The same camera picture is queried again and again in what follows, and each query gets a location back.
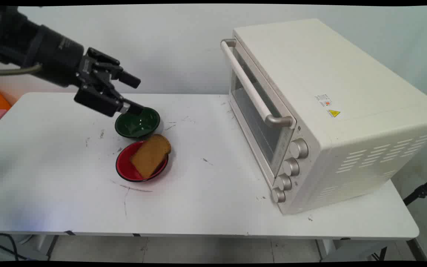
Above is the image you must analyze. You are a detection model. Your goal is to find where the cream toaster oven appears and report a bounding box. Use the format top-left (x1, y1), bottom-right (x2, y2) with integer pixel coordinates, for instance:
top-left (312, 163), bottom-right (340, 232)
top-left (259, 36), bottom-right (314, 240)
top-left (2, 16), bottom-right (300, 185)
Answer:
top-left (220, 18), bottom-right (427, 216)

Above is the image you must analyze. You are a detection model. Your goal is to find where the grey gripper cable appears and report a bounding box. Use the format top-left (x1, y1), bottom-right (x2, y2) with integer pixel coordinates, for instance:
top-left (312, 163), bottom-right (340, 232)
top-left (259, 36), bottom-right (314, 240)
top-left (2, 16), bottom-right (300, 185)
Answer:
top-left (0, 63), bottom-right (42, 77)

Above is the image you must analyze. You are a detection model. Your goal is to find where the oven door with handle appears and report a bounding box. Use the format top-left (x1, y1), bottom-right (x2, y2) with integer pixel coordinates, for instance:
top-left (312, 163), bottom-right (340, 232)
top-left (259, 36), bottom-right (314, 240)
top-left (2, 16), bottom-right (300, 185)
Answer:
top-left (220, 38), bottom-right (298, 188)

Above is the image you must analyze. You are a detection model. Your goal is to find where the red bowl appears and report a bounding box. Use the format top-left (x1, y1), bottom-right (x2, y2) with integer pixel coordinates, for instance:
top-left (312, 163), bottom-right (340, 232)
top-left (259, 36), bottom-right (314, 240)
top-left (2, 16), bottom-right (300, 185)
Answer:
top-left (116, 141), bottom-right (169, 183)

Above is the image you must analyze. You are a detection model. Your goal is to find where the white table leg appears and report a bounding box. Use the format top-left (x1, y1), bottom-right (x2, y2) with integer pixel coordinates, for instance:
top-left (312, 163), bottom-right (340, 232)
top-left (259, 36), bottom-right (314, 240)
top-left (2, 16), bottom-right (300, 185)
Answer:
top-left (315, 239), bottom-right (338, 261)
top-left (31, 234), bottom-right (60, 261)

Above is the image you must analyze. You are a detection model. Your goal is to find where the brown bread slice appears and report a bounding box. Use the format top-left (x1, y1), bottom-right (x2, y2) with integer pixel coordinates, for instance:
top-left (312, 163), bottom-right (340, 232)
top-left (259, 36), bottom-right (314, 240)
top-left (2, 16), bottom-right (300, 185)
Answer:
top-left (129, 134), bottom-right (172, 179)

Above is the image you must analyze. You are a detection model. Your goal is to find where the black floor cable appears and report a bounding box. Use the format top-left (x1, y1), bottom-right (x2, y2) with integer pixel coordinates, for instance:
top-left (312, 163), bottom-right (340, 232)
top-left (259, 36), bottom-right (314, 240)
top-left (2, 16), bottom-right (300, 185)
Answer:
top-left (0, 233), bottom-right (27, 261)

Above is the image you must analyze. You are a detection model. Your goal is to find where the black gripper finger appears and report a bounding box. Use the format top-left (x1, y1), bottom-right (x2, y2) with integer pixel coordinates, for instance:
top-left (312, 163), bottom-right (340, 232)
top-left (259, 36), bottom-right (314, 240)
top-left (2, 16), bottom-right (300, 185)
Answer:
top-left (86, 47), bottom-right (142, 89)
top-left (74, 79), bottom-right (145, 118)

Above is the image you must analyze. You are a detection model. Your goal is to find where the green bowl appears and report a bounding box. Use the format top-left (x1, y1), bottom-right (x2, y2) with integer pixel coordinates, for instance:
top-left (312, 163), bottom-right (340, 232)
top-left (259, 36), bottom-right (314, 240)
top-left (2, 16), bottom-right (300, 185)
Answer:
top-left (115, 106), bottom-right (161, 140)

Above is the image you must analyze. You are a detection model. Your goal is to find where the black tripod stand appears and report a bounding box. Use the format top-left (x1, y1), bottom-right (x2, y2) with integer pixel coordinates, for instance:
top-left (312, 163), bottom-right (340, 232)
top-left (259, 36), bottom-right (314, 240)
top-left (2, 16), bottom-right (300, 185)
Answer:
top-left (403, 173), bottom-right (427, 207)

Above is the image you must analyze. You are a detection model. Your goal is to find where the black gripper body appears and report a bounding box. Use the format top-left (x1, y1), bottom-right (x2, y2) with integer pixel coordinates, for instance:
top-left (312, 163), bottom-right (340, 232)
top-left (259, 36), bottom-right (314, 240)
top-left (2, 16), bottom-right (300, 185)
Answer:
top-left (32, 24), bottom-right (89, 88)

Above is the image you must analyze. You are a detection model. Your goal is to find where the silver oven knob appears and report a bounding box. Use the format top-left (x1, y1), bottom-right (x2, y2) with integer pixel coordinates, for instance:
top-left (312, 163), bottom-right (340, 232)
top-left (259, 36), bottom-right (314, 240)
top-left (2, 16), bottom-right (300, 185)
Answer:
top-left (271, 188), bottom-right (287, 204)
top-left (276, 174), bottom-right (293, 192)
top-left (282, 158), bottom-right (301, 177)
top-left (289, 138), bottom-right (309, 159)

